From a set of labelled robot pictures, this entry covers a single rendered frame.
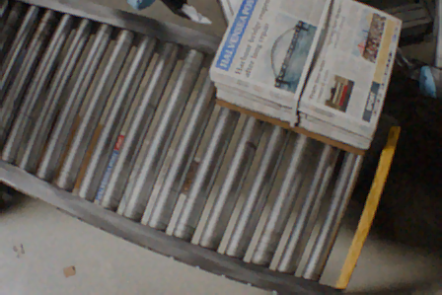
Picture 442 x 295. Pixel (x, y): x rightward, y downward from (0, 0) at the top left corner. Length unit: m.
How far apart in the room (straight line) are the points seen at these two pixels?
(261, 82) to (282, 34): 0.12
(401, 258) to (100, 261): 1.12
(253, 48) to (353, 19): 0.24
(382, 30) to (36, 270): 1.61
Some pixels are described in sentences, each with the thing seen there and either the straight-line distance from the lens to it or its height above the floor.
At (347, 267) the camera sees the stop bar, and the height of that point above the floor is 0.82.
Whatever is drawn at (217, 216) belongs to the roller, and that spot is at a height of 0.80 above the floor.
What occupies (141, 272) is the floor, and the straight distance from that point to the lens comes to 2.39.
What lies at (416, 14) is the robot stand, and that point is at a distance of 2.46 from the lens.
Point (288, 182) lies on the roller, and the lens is 1.58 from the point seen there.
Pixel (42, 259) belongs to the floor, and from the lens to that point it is 2.49.
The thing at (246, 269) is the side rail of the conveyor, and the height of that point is 0.80.
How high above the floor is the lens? 2.34
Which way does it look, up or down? 73 degrees down
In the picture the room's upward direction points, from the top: 11 degrees counter-clockwise
